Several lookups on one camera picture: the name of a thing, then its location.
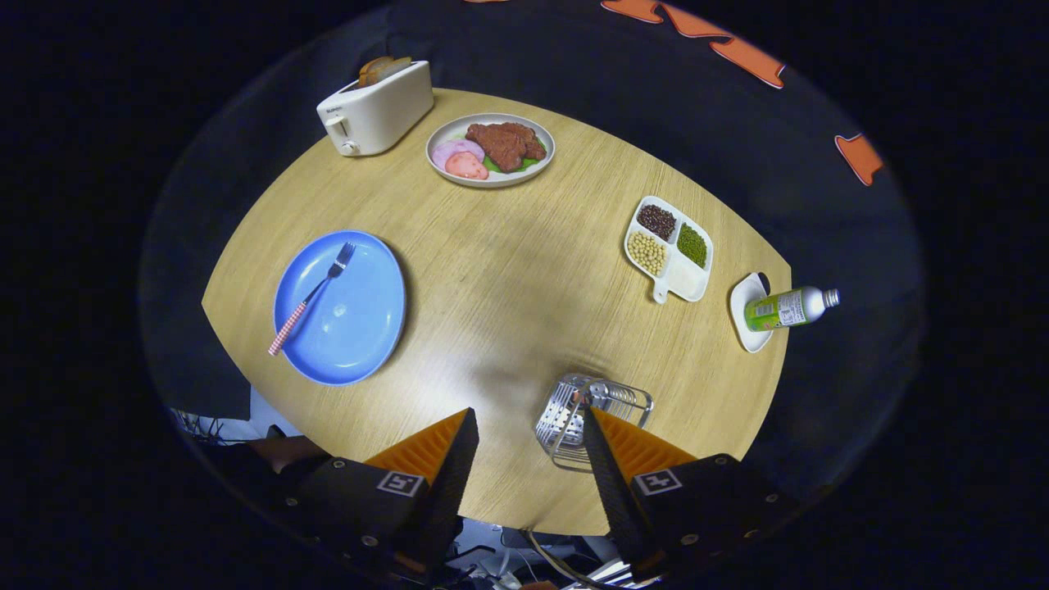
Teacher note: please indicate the yellow soybeans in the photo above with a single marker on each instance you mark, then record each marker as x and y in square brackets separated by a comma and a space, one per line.
[647, 254]

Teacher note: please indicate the green mung beans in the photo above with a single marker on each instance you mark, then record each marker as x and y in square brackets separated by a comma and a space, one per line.
[692, 244]

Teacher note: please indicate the green label bottle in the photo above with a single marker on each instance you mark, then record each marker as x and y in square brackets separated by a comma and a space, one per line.
[778, 310]

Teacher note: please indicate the green lettuce leaf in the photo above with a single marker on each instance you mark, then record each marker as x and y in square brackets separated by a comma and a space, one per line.
[490, 166]

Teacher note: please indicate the small white saucer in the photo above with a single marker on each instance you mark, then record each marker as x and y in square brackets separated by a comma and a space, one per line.
[740, 311]

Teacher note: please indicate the toasted bread slice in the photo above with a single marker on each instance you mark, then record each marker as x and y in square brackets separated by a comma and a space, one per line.
[397, 67]
[370, 72]

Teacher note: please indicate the pink ham slice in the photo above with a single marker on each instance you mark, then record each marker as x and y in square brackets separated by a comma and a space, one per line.
[467, 166]

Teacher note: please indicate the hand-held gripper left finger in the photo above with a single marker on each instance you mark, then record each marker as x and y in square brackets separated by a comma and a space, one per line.
[451, 492]

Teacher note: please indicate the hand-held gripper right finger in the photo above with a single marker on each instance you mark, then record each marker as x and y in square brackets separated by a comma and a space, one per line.
[610, 492]

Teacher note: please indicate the dark red beans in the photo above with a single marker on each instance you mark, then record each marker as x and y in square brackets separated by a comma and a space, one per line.
[656, 221]

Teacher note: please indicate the white toaster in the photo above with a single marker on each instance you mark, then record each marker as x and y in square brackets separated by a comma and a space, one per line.
[385, 115]

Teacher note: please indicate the pale purple ham slice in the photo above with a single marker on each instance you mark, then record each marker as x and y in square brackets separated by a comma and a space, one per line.
[455, 147]

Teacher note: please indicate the white oval food plate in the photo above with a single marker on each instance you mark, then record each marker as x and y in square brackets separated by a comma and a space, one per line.
[447, 129]

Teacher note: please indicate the white divided dish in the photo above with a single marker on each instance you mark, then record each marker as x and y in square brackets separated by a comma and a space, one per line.
[687, 283]

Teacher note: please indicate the blue plate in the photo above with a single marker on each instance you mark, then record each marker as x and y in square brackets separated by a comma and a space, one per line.
[352, 328]

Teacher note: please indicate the brown meat steak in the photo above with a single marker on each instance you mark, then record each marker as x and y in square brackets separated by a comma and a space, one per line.
[504, 143]

